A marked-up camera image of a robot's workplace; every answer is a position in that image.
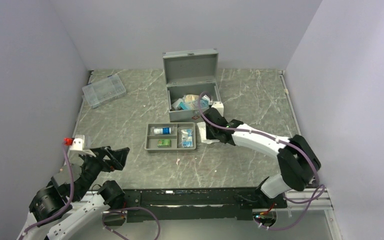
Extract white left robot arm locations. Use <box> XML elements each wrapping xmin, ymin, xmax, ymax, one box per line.
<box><xmin>18</xmin><ymin>145</ymin><xmax>130</xmax><ymax>240</ymax></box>

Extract teal plaster zip bag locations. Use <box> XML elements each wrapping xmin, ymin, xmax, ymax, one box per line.
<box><xmin>201</xmin><ymin>94</ymin><xmax>213</xmax><ymax>105</ymax></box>

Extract grey metal medicine case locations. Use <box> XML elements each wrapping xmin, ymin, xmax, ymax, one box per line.
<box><xmin>162</xmin><ymin>48</ymin><xmax>221</xmax><ymax>122</ymax></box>

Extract beige latex gloves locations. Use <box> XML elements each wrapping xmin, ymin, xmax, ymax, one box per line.
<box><xmin>183</xmin><ymin>94</ymin><xmax>199</xmax><ymax>103</ymax></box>

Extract clear plastic compartment box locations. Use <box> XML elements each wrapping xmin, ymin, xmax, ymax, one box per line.
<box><xmin>82</xmin><ymin>74</ymin><xmax>127</xmax><ymax>109</ymax></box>

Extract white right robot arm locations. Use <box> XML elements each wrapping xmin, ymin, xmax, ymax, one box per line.
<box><xmin>203</xmin><ymin>107</ymin><xmax>322</xmax><ymax>208</ymax></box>

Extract blue cotton swab bag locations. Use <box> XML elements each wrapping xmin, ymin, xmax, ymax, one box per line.
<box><xmin>179</xmin><ymin>99</ymin><xmax>210</xmax><ymax>110</ymax></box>

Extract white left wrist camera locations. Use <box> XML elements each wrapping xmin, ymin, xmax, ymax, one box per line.
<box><xmin>63</xmin><ymin>134</ymin><xmax>91</xmax><ymax>155</ymax></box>

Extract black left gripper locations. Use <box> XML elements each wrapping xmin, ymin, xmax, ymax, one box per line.
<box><xmin>73</xmin><ymin>145</ymin><xmax>129</xmax><ymax>200</ymax></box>

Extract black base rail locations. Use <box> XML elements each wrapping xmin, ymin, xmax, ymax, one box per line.
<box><xmin>122</xmin><ymin>187</ymin><xmax>288</xmax><ymax>223</ymax></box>

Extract blue white wipe packets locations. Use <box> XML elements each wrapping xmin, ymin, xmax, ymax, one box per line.
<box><xmin>180</xmin><ymin>128</ymin><xmax>194</xmax><ymax>148</ymax></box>

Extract small green box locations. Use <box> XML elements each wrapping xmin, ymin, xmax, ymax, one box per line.
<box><xmin>157</xmin><ymin>139</ymin><xmax>172</xmax><ymax>148</ymax></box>

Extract white bottle green label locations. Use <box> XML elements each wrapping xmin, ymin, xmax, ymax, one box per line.
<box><xmin>171</xmin><ymin>98</ymin><xmax>184</xmax><ymax>111</ymax></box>

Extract grey plastic divider tray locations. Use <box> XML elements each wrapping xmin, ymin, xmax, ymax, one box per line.
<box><xmin>144</xmin><ymin>122</ymin><xmax>197</xmax><ymax>152</ymax></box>

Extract white gauze bag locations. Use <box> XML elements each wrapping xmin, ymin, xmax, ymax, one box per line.
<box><xmin>196</xmin><ymin>122</ymin><xmax>220</xmax><ymax>145</ymax></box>

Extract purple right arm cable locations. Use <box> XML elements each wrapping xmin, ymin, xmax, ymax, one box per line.
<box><xmin>197</xmin><ymin>91</ymin><xmax>326</xmax><ymax>232</ymax></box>

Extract white blue spray bottle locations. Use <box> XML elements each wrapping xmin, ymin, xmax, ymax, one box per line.
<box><xmin>152</xmin><ymin>127</ymin><xmax>173</xmax><ymax>136</ymax></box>

